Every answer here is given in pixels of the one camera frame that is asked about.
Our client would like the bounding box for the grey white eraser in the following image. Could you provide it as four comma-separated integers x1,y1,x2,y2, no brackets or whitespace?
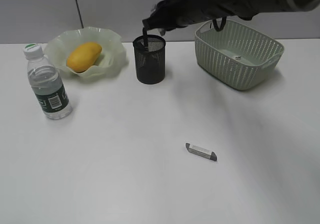
185,143,218,162

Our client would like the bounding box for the clear water bottle green label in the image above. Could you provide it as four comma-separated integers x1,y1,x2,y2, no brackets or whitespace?
23,43,73,120

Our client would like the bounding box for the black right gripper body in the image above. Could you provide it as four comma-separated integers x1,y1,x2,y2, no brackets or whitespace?
141,0,216,36

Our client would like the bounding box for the white waste paper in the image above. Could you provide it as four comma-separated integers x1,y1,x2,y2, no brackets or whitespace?
232,55,242,60

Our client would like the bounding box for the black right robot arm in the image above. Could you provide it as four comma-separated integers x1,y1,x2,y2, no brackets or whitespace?
142,0,320,36

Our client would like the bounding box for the yellow mango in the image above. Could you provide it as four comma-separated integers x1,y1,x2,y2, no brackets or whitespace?
66,42,102,73

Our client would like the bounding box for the black marker pen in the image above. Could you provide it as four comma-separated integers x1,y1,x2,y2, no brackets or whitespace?
142,27,149,48

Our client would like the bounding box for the black mesh pen holder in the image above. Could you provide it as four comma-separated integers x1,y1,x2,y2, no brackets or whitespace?
132,34,166,85

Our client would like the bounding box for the pale green plastic basket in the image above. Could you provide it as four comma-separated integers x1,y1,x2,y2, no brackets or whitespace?
194,20,285,91

